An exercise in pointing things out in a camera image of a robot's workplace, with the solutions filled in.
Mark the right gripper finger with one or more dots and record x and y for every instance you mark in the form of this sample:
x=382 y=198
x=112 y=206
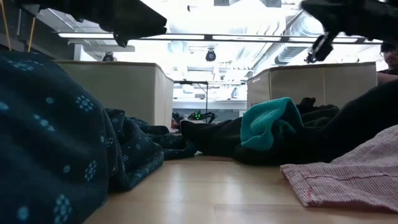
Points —
x=312 y=9

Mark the overhead light bar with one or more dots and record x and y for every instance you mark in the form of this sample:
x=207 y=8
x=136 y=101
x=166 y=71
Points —
x=174 y=37

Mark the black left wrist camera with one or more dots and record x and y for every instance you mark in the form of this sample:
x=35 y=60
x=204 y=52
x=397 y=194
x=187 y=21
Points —
x=120 y=40

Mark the black ceiling spotlight fixture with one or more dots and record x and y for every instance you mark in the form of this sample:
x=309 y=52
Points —
x=309 y=59

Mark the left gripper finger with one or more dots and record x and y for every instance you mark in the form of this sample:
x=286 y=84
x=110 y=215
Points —
x=154 y=20
x=149 y=33

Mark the person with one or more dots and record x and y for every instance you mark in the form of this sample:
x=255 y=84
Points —
x=390 y=59

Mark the teal cloth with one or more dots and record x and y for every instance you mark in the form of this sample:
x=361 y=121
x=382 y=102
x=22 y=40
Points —
x=264 y=124

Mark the black garment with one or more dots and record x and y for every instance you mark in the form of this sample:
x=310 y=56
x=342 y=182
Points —
x=342 y=133

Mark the black table frame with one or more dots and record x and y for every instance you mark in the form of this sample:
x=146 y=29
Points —
x=206 y=96

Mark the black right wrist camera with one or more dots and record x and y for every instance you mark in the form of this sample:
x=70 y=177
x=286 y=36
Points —
x=323 y=46

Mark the robot arm with green lights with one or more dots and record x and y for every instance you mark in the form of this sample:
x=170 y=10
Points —
x=199 y=116

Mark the black overhead camera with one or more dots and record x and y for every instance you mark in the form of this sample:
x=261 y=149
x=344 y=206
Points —
x=210 y=56

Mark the beige fabric bin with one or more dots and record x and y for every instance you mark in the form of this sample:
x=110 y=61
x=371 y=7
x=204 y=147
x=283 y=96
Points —
x=311 y=84
x=124 y=90

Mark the pink checked garment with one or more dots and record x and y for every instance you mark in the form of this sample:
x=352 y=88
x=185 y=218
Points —
x=348 y=177

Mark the silver ventilation duct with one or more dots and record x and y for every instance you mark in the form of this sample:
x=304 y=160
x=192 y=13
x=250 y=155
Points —
x=289 y=53

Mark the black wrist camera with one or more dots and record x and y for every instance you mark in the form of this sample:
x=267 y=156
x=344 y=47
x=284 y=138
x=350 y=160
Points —
x=120 y=40
x=323 y=46

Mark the dark blue patterned garment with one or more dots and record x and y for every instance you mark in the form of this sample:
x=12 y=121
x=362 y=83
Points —
x=46 y=140

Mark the black round ceiling fixture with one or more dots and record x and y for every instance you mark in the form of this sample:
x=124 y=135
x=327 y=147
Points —
x=108 y=57

